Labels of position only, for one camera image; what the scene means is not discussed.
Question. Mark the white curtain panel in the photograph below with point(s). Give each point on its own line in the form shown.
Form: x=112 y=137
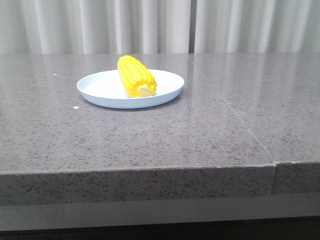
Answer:
x=256 y=26
x=96 y=26

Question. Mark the white curtain right panel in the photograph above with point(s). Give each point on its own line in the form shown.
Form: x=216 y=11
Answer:
x=256 y=26

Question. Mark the light blue plate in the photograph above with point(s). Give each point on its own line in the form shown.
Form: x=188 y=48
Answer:
x=106 y=90

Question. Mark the white curtain left panel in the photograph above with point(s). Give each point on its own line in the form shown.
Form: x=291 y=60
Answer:
x=96 y=26

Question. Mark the yellow corn cob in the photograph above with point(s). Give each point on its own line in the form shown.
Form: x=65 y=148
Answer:
x=136 y=79

